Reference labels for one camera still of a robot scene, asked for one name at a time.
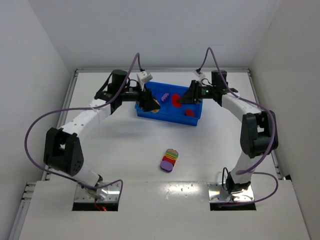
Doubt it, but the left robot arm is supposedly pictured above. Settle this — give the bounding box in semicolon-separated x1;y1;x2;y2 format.
43;69;161;191

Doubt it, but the red round lego brick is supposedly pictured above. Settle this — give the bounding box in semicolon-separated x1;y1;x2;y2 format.
171;93;182;108

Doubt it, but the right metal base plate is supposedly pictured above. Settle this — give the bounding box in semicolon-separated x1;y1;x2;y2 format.
207;182;255;204

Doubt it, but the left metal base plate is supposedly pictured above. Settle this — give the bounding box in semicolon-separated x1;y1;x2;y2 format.
74;183;121;204

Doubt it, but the red lego brick in stack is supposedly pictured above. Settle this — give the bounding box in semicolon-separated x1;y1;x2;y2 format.
162;155;178;166

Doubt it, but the purple rounded lego brick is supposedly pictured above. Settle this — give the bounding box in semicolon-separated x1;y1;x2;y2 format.
159;160;174;173

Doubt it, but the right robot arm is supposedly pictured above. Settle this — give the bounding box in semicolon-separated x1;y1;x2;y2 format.
177;69;278;194

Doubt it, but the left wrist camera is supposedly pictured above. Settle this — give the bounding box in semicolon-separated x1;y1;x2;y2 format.
136;70;153;91

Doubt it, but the blue divided plastic bin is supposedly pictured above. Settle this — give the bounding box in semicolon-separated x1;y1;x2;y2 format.
135;81;203;126

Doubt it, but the yellow printed lego brick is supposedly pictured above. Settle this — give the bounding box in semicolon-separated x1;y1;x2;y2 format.
151;99;161;113

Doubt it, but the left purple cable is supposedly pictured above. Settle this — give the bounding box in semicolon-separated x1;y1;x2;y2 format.
24;52;151;190

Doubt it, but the burger printed lego brick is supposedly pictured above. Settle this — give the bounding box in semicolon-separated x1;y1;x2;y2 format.
165;148;179;161

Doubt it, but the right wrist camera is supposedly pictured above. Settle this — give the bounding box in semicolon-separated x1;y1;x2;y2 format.
194;68;206;82

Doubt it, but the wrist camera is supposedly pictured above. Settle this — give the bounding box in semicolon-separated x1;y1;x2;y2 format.
136;70;153;91
194;68;206;82

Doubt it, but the red flower lego brick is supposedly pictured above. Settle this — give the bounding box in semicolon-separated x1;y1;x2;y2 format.
184;108;195;118

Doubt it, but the metal base plate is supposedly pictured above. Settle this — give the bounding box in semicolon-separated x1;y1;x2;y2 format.
207;182;255;204
74;183;121;204

